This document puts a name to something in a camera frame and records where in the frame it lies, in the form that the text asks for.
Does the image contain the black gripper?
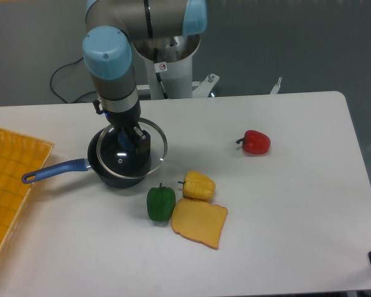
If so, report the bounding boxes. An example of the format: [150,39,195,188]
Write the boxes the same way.
[93,100,151,155]

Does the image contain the glass lid blue knob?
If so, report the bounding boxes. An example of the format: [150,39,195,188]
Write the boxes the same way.
[96,118,168,180]

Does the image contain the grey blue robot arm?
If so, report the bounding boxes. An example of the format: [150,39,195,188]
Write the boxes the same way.
[82,1,207,144]

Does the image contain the green bell pepper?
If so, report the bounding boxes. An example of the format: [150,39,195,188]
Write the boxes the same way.
[147,183,176,222]

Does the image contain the yellow bell pepper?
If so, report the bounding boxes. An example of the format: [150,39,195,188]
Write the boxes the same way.
[178,170,216,200]

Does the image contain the toast bread slice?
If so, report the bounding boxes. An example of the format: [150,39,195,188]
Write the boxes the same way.
[171,198,228,250]

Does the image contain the red bell pepper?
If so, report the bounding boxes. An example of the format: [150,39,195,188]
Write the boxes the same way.
[236,130,271,155]

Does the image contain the yellow plastic basket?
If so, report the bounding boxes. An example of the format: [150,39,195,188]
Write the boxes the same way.
[0,127,54,253]

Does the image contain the dark saucepan blue handle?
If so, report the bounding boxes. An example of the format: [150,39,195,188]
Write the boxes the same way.
[22,125,151,188]

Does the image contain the black cable on floor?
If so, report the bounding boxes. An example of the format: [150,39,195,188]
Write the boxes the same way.
[49,56,96,104]

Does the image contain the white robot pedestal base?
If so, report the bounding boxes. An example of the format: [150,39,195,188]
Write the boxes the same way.
[134,34,220,100]

